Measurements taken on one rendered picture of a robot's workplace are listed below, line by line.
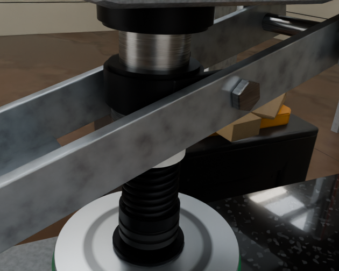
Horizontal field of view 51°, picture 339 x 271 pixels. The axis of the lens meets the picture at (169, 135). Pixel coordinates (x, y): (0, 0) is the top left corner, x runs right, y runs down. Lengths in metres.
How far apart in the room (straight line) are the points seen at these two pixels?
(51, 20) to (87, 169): 6.23
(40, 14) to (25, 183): 6.19
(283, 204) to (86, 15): 6.21
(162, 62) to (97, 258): 0.23
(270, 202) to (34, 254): 0.34
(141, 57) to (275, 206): 0.35
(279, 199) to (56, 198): 0.39
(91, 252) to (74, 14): 6.22
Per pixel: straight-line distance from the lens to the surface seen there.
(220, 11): 1.09
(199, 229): 0.46
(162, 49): 0.30
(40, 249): 0.48
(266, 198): 0.58
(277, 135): 1.12
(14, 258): 0.48
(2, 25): 6.35
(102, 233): 0.45
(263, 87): 0.34
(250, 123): 0.95
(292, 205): 0.58
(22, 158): 0.35
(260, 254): 0.48
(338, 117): 3.18
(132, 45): 0.30
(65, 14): 6.52
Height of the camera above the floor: 1.19
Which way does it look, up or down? 26 degrees down
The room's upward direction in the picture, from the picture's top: 3 degrees clockwise
